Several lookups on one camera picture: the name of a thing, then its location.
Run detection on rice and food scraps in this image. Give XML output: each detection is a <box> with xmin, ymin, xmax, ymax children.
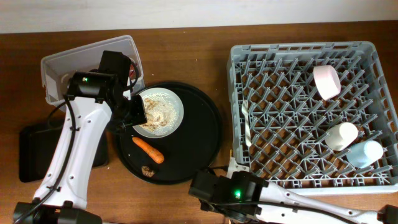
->
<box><xmin>139</xmin><ymin>93</ymin><xmax>180</xmax><ymax>136</ymax></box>

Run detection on grey plate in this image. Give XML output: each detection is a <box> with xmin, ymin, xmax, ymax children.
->
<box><xmin>133</xmin><ymin>88</ymin><xmax>184</xmax><ymax>138</ymax></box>

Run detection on red snack wrapper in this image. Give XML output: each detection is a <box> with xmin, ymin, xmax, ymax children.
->
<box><xmin>129</xmin><ymin>59</ymin><xmax>139</xmax><ymax>79</ymax></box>

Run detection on orange carrot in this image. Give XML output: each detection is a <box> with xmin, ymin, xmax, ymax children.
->
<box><xmin>132</xmin><ymin>136</ymin><xmax>165</xmax><ymax>164</ymax></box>

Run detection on white plastic fork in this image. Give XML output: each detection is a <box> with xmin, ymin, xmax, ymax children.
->
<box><xmin>241</xmin><ymin>100</ymin><xmax>252</xmax><ymax>147</ymax></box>

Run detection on small white cup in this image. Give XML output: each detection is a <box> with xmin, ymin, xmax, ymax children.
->
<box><xmin>325</xmin><ymin>122</ymin><xmax>358</xmax><ymax>151</ymax></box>

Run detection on light blue plastic cup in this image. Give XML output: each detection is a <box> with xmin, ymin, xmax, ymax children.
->
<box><xmin>346</xmin><ymin>140</ymin><xmax>383</xmax><ymax>168</ymax></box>

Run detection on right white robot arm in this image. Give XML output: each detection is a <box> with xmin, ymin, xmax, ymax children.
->
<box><xmin>188</xmin><ymin>157</ymin><xmax>397</xmax><ymax>224</ymax></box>

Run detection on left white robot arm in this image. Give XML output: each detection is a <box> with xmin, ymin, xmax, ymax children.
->
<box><xmin>13</xmin><ymin>50</ymin><xmax>147</xmax><ymax>224</ymax></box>

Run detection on grey dishwasher rack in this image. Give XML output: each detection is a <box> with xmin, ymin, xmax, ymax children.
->
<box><xmin>227</xmin><ymin>41</ymin><xmax>397</xmax><ymax>195</ymax></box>

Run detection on brown walnut shell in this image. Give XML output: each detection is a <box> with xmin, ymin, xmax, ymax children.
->
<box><xmin>141</xmin><ymin>166</ymin><xmax>155</xmax><ymax>178</ymax></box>

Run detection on round black tray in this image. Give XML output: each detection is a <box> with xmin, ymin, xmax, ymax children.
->
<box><xmin>116</xmin><ymin>82</ymin><xmax>223</xmax><ymax>185</ymax></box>

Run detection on clear plastic bin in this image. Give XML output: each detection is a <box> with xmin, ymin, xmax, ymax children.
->
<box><xmin>40</xmin><ymin>35</ymin><xmax>145</xmax><ymax>106</ymax></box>

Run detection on black rectangular tray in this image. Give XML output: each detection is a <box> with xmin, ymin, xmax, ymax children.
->
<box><xmin>19</xmin><ymin>123</ymin><xmax>109</xmax><ymax>184</ymax></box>

